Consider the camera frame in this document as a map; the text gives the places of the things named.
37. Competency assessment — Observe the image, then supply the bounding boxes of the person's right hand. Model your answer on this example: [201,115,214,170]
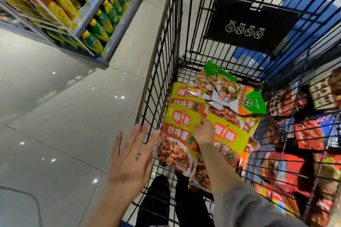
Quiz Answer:
[193,118,216,147]

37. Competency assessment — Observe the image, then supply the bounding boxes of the person's left hand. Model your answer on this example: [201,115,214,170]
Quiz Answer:
[107,124,159,201]

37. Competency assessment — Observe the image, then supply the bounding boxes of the yellow chicken sauce packet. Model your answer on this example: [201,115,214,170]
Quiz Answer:
[157,104,203,178]
[206,101,263,132]
[190,155,213,193]
[167,82,209,118]
[205,113,252,171]

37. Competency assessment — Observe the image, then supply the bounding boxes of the person's right forearm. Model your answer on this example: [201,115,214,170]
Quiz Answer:
[198,142,307,227]

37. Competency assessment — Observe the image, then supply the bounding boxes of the person's left forearm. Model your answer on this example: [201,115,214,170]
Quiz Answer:
[85,183,143,227]

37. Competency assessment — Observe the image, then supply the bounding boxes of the green orange seasoning packet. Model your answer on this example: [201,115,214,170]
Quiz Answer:
[186,60,237,101]
[210,75,267,116]

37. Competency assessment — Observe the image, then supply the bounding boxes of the person's black trousers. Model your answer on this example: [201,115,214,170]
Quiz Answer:
[135,172,216,227]

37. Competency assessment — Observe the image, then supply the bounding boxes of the dark brown snack packet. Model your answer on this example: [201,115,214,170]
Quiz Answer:
[267,83,308,117]

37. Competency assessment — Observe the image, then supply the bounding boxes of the stack of large red packets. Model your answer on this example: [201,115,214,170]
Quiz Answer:
[259,151,315,198]

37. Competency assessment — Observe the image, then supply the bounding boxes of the red snack packet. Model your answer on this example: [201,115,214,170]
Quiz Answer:
[294,116,331,151]

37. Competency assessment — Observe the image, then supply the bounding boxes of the grey metal store shelf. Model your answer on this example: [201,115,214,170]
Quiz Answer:
[0,0,150,69]

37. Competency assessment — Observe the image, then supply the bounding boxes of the black cart seat flap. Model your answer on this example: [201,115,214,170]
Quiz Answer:
[204,0,300,55]

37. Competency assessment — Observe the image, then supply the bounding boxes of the beige snack packet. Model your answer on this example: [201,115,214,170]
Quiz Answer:
[308,68,341,111]

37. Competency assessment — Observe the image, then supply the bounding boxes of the row of green bottles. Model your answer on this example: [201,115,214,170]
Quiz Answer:
[80,0,131,55]

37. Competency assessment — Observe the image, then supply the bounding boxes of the blue snack packet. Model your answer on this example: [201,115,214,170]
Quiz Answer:
[324,114,341,151]

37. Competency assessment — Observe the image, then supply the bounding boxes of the black wire shopping cart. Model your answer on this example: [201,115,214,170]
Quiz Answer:
[123,0,341,227]

